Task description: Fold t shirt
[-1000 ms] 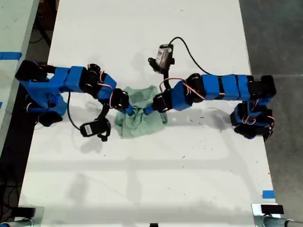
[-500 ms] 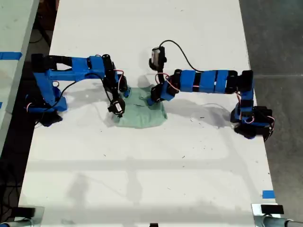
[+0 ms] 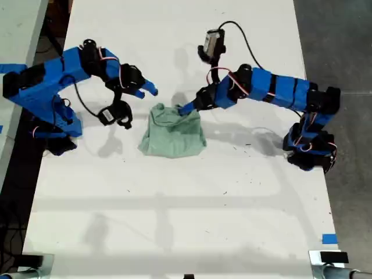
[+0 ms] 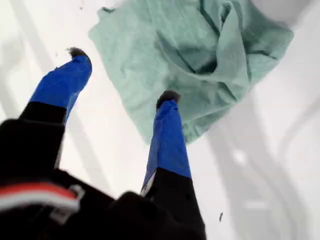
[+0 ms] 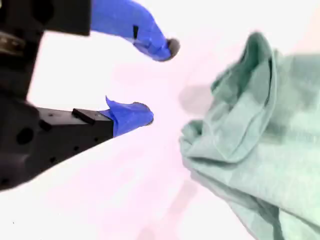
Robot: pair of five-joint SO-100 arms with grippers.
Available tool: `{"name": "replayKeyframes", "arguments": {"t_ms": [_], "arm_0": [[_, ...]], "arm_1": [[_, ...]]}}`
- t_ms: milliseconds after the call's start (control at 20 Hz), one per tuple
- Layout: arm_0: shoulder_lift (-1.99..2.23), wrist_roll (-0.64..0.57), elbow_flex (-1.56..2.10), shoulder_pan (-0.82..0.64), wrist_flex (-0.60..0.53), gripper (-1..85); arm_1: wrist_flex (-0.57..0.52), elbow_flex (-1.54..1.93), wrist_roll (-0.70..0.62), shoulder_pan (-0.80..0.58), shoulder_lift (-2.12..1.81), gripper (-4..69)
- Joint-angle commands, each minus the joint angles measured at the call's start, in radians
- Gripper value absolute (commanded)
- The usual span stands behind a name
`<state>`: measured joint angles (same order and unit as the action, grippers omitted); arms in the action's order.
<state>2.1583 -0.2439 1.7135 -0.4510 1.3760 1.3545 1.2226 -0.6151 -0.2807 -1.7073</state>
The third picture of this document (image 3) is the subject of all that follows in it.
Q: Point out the long blue tape strip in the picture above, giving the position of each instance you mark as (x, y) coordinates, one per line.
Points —
(11, 67)

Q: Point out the small black box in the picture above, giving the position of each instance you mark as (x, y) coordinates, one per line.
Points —
(334, 257)
(30, 260)

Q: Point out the metal table clamp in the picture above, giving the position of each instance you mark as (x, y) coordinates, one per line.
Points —
(337, 270)
(26, 271)

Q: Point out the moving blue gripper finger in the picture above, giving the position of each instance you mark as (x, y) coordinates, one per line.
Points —
(138, 93)

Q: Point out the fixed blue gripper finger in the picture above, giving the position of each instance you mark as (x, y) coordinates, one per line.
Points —
(189, 108)
(150, 87)

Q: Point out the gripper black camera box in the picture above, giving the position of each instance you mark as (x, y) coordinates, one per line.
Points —
(112, 115)
(212, 43)

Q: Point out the small blue tape piece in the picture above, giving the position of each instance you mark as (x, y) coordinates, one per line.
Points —
(329, 239)

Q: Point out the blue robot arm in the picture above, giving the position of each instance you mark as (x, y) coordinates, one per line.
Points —
(43, 84)
(279, 90)

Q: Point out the grey side table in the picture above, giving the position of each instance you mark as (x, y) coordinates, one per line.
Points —
(17, 43)

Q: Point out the camera black stalk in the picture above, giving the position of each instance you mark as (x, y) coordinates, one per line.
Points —
(216, 69)
(117, 97)

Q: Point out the pale green T-shirt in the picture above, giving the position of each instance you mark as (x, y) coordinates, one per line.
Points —
(171, 136)

